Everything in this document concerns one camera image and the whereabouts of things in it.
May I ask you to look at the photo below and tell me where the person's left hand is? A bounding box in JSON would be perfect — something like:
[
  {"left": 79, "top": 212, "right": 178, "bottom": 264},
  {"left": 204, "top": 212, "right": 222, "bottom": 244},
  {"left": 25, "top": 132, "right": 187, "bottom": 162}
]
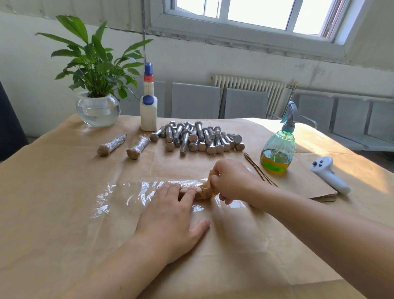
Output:
[{"left": 132, "top": 182, "right": 211, "bottom": 266}]

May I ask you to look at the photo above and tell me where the person's right hand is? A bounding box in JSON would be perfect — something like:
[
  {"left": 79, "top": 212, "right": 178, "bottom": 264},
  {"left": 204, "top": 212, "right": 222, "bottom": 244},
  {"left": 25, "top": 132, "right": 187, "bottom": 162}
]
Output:
[{"left": 208, "top": 159, "right": 272, "bottom": 206}]

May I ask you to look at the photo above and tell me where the green spray bottle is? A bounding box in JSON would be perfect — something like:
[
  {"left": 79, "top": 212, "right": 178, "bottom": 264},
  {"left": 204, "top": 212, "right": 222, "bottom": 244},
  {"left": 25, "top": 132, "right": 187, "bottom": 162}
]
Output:
[{"left": 260, "top": 101, "right": 300, "bottom": 176}]

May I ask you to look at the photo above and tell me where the pile of steel bolts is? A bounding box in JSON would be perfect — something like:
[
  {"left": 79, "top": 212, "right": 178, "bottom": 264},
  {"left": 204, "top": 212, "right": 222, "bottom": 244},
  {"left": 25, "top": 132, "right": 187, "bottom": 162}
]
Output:
[{"left": 150, "top": 121, "right": 246, "bottom": 156}]

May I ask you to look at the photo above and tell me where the clear film sheet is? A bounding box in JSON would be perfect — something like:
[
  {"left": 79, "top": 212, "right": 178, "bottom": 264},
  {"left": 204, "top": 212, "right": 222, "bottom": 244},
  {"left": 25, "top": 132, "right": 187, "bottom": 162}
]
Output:
[{"left": 90, "top": 177, "right": 248, "bottom": 218}]

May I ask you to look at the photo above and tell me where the stack of brown paper sheets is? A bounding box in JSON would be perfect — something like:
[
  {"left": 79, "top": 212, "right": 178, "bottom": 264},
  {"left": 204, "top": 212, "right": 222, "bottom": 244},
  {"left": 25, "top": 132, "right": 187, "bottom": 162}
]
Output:
[{"left": 243, "top": 151, "right": 339, "bottom": 203}]

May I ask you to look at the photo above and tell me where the person's right forearm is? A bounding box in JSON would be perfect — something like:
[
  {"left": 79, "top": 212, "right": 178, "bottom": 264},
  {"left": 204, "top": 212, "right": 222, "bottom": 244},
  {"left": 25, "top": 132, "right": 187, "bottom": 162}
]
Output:
[{"left": 255, "top": 184, "right": 394, "bottom": 299}]

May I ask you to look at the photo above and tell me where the grey chair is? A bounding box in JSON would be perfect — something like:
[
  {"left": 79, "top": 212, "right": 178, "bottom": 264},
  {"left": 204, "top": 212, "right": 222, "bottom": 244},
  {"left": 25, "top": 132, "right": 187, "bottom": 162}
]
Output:
[
  {"left": 332, "top": 97, "right": 394, "bottom": 153},
  {"left": 223, "top": 88, "right": 270, "bottom": 120},
  {"left": 294, "top": 92, "right": 336, "bottom": 131},
  {"left": 120, "top": 81, "right": 167, "bottom": 117},
  {"left": 170, "top": 83, "right": 222, "bottom": 120}
]

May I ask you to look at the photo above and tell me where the white handheld controller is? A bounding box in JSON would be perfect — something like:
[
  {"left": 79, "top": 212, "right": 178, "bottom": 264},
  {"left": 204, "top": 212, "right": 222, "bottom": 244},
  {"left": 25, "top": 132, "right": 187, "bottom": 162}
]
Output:
[{"left": 311, "top": 156, "right": 352, "bottom": 196}]

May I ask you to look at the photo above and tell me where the white radiator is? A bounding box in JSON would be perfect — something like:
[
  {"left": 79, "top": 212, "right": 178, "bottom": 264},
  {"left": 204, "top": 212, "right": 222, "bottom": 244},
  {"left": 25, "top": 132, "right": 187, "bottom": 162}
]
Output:
[{"left": 212, "top": 74, "right": 288, "bottom": 119}]

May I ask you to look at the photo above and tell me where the white glue bottle blue cap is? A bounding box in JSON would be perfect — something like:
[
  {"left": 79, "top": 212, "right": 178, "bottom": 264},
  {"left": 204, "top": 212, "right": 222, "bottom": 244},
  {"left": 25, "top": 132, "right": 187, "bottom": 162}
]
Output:
[{"left": 140, "top": 62, "right": 158, "bottom": 132}]

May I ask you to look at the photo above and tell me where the large brown paper table cover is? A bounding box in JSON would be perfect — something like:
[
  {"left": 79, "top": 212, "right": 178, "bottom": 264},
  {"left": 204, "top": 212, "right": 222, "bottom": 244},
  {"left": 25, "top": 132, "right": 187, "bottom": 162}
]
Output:
[{"left": 0, "top": 114, "right": 394, "bottom": 299}]

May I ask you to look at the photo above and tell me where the round glass vase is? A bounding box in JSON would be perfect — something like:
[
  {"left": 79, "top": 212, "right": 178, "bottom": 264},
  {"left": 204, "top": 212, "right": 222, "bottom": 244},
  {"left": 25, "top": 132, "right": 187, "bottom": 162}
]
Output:
[{"left": 76, "top": 92, "right": 121, "bottom": 128}]

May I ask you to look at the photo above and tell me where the white framed window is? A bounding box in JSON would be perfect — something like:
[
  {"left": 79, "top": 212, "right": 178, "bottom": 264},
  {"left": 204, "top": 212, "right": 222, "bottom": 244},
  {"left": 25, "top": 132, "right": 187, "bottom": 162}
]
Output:
[{"left": 148, "top": 0, "right": 370, "bottom": 62}]

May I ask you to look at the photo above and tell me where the green leafy plant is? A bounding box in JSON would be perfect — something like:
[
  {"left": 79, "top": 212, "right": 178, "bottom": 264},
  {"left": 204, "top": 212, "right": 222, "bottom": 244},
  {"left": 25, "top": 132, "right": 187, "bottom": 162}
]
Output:
[{"left": 36, "top": 15, "right": 153, "bottom": 100}]

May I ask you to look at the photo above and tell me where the black trash bin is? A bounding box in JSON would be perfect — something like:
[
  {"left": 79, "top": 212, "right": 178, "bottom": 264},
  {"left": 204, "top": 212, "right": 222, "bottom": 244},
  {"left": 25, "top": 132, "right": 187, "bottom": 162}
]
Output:
[{"left": 0, "top": 80, "right": 29, "bottom": 163}]

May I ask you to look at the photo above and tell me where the white vertical blind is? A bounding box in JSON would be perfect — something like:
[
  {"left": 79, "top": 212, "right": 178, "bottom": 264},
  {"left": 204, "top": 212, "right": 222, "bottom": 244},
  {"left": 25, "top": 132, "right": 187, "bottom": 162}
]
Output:
[{"left": 0, "top": 0, "right": 151, "bottom": 32}]

